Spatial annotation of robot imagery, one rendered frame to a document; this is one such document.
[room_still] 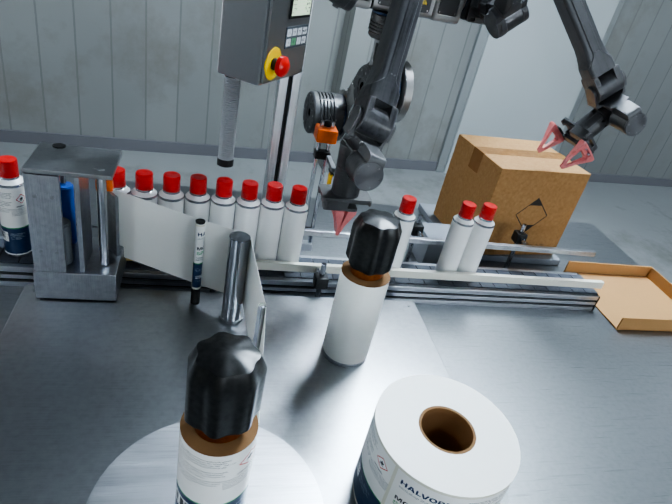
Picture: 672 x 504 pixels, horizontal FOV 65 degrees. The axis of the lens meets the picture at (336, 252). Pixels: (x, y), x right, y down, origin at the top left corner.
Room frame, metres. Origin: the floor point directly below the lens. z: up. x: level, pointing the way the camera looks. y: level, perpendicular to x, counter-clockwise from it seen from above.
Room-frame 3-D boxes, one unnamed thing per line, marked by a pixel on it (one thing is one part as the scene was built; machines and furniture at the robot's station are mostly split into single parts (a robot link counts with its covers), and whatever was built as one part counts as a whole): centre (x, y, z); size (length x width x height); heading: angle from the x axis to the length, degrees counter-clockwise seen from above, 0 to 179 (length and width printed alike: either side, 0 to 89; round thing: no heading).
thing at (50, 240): (0.81, 0.47, 1.01); 0.14 x 0.13 x 0.26; 107
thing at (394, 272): (1.08, -0.19, 0.90); 1.07 x 0.01 x 0.02; 107
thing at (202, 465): (0.40, 0.08, 1.04); 0.09 x 0.09 x 0.29
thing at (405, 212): (1.10, -0.13, 0.98); 0.05 x 0.05 x 0.20
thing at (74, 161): (0.81, 0.47, 1.14); 0.14 x 0.11 x 0.01; 107
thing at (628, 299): (1.32, -0.85, 0.85); 0.30 x 0.26 x 0.04; 107
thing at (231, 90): (1.07, 0.28, 1.18); 0.04 x 0.04 x 0.21
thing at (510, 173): (1.50, -0.46, 0.99); 0.30 x 0.24 x 0.27; 114
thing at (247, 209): (0.99, 0.20, 0.98); 0.05 x 0.05 x 0.20
